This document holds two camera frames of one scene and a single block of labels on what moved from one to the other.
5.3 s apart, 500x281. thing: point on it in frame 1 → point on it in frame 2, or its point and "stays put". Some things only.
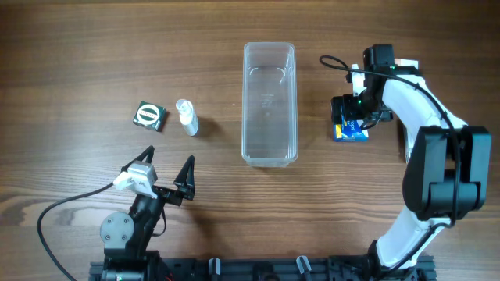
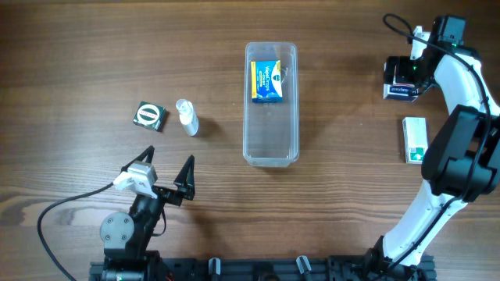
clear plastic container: (269, 133) stays put
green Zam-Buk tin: (150, 115) stays put
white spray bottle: (187, 117) stays put
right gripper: (349, 112) → (401, 75)
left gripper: (166, 193) stays put
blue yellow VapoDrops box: (350, 131) → (266, 82)
